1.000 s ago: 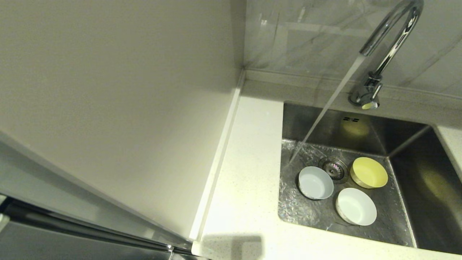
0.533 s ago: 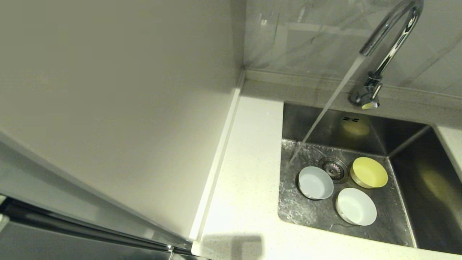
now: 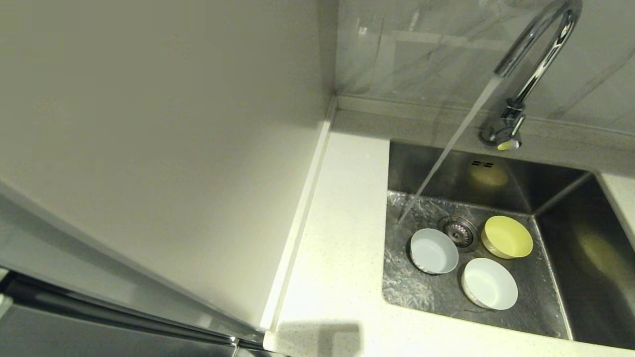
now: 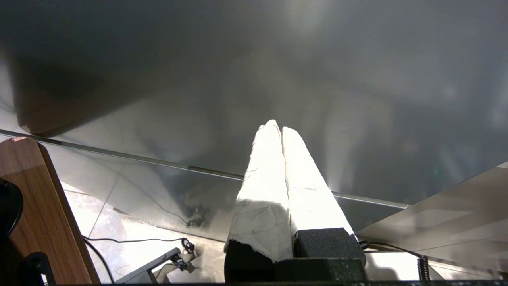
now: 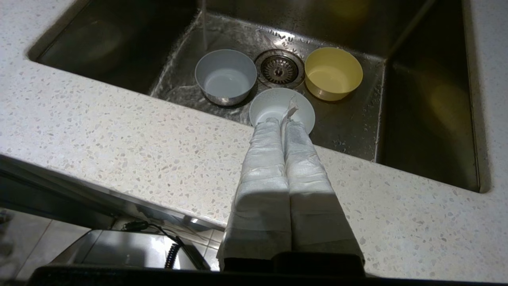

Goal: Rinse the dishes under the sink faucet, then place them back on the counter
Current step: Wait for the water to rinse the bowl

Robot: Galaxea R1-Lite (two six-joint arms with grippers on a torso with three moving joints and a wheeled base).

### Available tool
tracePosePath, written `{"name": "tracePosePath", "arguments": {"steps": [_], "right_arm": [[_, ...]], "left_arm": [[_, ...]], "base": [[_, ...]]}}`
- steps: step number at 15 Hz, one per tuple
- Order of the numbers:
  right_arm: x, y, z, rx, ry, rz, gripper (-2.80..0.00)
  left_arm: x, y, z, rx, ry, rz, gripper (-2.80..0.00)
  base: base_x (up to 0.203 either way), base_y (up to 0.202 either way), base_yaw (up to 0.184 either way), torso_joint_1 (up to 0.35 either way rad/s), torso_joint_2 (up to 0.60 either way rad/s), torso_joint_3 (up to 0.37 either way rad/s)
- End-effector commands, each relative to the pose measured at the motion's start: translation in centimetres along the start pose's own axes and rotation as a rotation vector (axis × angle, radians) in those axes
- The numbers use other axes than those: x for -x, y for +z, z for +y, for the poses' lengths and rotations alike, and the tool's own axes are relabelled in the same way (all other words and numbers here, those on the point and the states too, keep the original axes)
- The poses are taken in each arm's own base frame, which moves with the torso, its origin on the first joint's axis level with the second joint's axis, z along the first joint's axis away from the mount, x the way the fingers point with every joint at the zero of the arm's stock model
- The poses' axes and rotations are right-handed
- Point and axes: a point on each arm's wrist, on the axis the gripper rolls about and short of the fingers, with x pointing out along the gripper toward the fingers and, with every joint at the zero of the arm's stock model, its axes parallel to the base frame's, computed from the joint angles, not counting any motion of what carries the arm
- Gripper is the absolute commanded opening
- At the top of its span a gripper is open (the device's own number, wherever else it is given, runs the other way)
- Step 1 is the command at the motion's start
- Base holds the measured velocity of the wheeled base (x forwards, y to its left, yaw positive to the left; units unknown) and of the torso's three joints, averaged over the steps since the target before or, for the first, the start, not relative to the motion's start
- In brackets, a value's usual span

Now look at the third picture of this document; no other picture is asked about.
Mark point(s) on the pale blue bowl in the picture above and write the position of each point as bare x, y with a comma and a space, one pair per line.
433, 252

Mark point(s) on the yellow bowl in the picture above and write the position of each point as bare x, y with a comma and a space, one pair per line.
509, 238

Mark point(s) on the chrome gooseneck faucet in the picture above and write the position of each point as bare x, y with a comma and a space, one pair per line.
511, 119

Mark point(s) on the white bowl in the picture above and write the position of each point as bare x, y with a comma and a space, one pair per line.
490, 285

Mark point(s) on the metal sink drain strainer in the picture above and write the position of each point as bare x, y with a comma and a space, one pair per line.
460, 232

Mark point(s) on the stainless steel sink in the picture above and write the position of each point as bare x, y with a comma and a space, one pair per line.
570, 238

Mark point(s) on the white counter edge strip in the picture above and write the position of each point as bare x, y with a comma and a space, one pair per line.
303, 208

